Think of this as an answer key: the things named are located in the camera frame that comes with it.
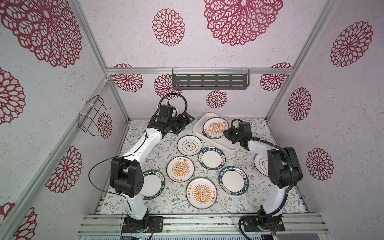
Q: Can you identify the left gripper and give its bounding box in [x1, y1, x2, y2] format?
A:
[168, 112, 195, 136]

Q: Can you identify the orange sunburst plate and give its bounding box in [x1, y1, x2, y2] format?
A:
[166, 157, 195, 183]
[202, 117, 230, 139]
[186, 177, 218, 210]

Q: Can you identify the green rim lettered plate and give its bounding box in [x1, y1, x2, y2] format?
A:
[218, 166, 250, 196]
[198, 147, 226, 171]
[141, 170, 166, 200]

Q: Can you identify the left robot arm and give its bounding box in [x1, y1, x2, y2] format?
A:
[110, 105, 195, 221]

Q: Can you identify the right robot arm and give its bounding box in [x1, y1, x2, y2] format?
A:
[223, 119, 303, 217]

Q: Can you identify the white plastic bin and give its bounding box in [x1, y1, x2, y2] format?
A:
[193, 113, 241, 154]

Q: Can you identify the green clover centre plate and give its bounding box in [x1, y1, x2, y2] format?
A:
[177, 135, 203, 157]

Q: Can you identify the clover plate far right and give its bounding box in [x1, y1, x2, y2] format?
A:
[254, 154, 269, 177]

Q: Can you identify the orange sunburst plate front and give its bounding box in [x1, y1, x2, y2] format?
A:
[186, 177, 218, 210]

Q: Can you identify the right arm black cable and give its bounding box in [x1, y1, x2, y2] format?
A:
[229, 118, 296, 240]

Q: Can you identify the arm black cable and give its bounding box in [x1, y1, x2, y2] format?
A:
[88, 92, 188, 205]
[229, 118, 296, 240]

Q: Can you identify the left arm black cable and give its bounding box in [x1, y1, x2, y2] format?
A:
[88, 92, 188, 205]

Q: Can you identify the grey slotted wall shelf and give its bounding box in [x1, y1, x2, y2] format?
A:
[171, 69, 250, 90]

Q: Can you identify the black wire wall rack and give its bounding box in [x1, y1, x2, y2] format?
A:
[78, 95, 113, 139]

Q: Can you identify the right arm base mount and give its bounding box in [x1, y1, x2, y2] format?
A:
[239, 215, 285, 233]

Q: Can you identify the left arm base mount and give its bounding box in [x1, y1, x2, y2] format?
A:
[122, 216, 164, 234]

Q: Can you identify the aluminium front rail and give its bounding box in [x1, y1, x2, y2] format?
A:
[77, 213, 330, 236]

